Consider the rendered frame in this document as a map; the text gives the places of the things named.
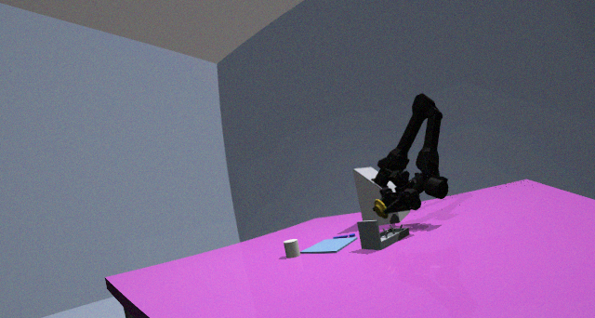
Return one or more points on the yellow round plate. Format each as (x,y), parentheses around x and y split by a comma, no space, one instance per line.
(379,207)

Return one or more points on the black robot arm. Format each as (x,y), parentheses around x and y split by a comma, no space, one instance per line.
(391,167)

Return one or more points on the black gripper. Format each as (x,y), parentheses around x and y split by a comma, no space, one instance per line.
(401,200)

